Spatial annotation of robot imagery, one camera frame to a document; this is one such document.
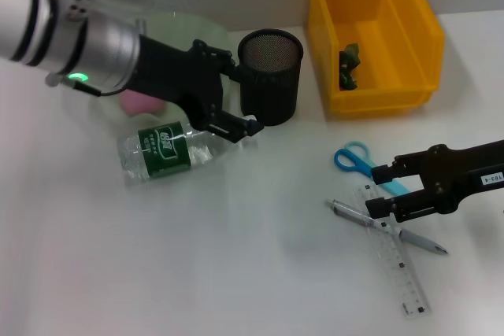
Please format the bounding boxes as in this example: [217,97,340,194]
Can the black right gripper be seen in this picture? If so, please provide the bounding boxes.
[365,138,504,224]

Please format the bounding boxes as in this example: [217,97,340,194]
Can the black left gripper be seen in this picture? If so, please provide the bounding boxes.
[129,35,265,145]

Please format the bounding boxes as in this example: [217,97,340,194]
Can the clear green-label water bottle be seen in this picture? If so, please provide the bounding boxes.
[117,113,259,190]

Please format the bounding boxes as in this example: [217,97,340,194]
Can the pink peach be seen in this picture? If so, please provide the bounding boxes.
[119,90,169,116]

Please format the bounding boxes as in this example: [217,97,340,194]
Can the green plastic wrapper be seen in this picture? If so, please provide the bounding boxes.
[339,42,362,92]

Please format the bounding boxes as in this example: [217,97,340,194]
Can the black mesh pen holder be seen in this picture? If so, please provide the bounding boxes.
[237,28,305,127]

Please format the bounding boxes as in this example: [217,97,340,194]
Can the blue scissors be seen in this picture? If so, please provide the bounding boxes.
[334,140,410,195]

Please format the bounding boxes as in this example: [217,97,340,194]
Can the grey pen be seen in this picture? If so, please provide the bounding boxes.
[325,198,450,255]

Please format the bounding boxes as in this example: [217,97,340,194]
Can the transparent plastic ruler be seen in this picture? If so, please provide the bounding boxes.
[354,184,432,318]

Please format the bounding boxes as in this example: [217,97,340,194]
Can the translucent green fruit bowl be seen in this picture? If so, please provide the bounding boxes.
[88,11,237,124]

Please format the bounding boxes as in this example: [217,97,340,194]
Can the yellow plastic bin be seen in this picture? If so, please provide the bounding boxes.
[306,0,446,116]

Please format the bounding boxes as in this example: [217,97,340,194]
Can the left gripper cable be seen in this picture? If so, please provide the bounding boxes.
[45,72,119,98]

